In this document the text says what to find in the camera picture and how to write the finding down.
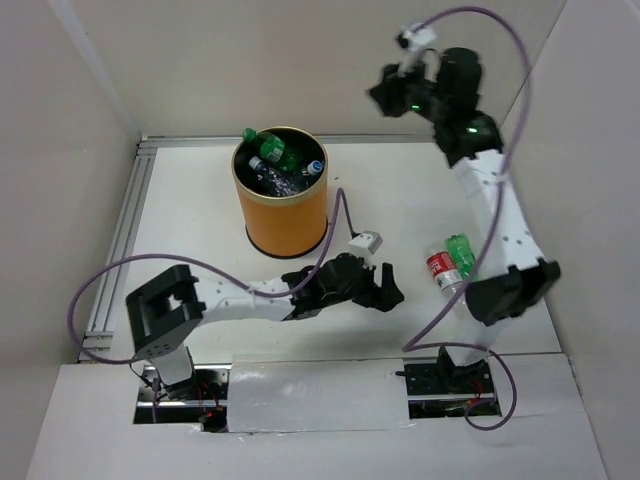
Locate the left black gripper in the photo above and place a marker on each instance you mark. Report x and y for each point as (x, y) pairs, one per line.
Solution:
(390, 294)

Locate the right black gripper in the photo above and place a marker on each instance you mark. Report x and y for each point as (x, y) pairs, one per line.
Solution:
(389, 91)

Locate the red label red cap bottle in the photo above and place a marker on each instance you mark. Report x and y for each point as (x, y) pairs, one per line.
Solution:
(443, 270)

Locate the clear bottle front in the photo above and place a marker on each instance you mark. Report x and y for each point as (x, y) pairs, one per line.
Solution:
(312, 170)

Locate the small green soda bottle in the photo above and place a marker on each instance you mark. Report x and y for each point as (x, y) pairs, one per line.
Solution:
(273, 149)

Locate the clear bottle white cap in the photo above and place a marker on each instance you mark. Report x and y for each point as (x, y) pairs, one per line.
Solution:
(275, 182)

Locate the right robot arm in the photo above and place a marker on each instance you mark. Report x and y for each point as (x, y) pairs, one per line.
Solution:
(514, 274)

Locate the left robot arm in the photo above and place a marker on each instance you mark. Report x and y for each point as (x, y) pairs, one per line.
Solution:
(164, 311)

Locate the orange cylindrical bin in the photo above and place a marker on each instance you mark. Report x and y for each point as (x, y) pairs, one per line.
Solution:
(286, 227)

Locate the shiny white tape sheet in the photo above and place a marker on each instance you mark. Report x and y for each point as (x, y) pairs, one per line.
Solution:
(317, 396)

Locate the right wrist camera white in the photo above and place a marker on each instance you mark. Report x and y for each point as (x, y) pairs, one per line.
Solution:
(414, 41)

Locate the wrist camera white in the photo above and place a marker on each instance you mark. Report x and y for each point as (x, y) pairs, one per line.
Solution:
(414, 41)
(364, 246)

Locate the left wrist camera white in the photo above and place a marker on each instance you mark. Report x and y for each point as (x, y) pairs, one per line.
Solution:
(364, 246)

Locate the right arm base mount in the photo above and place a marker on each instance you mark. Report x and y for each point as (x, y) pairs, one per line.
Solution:
(436, 388)

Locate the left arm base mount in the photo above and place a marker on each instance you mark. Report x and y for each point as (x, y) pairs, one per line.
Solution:
(203, 402)

